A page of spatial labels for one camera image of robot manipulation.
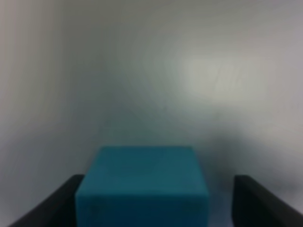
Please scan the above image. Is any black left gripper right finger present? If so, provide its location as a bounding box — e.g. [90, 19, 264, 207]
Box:
[232, 175, 303, 227]

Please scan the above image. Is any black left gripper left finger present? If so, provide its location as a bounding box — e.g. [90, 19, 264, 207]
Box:
[10, 175, 84, 227]

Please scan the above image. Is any blue cube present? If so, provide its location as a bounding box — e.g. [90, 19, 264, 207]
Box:
[75, 146, 209, 227]

